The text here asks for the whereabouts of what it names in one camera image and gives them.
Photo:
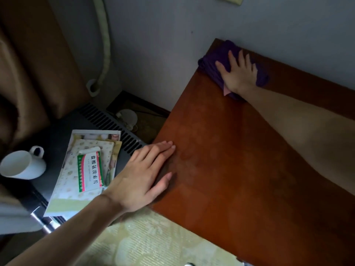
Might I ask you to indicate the dark baseboard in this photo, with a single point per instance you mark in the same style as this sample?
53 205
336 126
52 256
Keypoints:
149 103

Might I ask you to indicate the person's right forearm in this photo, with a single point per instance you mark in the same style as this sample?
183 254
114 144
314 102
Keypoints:
305 130

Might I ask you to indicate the person's left hand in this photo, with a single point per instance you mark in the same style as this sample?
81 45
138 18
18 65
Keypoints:
138 182

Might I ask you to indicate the striped medicine box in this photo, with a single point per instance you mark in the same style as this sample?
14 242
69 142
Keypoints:
90 171

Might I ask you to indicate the purple cloth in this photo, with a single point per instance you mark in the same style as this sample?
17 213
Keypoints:
215 56

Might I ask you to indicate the dark grey cabinet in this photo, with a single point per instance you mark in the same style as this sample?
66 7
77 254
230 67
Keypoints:
55 127

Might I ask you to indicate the white insulated pipe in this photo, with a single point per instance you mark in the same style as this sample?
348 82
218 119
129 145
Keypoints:
104 38

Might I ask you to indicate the person's left forearm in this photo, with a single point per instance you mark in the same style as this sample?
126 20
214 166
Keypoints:
69 235

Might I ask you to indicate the white pipe collar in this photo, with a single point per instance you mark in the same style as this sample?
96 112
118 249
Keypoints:
90 89

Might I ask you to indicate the person's right hand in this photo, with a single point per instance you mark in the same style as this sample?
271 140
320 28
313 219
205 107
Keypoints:
241 77

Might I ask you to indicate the white magazine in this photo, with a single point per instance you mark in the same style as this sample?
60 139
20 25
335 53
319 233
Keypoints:
94 134

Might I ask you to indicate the yellowish floral paper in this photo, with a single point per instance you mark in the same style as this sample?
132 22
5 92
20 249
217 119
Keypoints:
116 152

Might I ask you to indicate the brown curtain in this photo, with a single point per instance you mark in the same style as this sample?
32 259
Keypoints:
33 66

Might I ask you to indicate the white round floor object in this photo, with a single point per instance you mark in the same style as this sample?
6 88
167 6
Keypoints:
127 117

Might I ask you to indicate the brown wooden table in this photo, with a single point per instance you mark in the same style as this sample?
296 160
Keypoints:
235 177

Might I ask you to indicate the white cup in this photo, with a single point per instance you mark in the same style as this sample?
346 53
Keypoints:
25 166

